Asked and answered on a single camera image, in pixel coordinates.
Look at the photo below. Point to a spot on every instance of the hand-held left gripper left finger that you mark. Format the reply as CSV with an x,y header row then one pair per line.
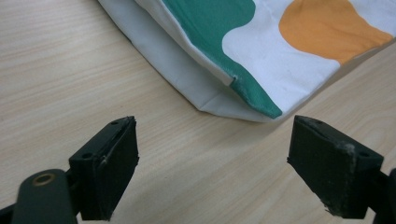
x,y
106,174

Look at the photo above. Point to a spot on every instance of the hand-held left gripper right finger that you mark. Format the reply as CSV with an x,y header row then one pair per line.
x,y
330,168

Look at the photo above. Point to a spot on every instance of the white tote bag green orange print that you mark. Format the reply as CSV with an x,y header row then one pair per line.
x,y
280,68

